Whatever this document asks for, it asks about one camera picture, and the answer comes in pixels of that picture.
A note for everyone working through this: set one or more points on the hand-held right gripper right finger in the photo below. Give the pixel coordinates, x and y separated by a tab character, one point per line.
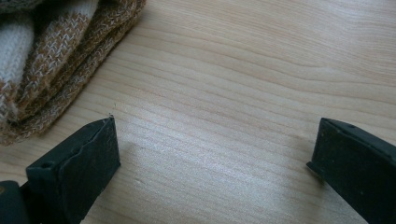
358	168

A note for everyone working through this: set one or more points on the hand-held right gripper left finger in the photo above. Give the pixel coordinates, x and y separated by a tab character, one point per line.
77	174

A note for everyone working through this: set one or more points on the brown and white knitted cloth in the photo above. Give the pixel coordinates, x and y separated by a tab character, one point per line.
53	59

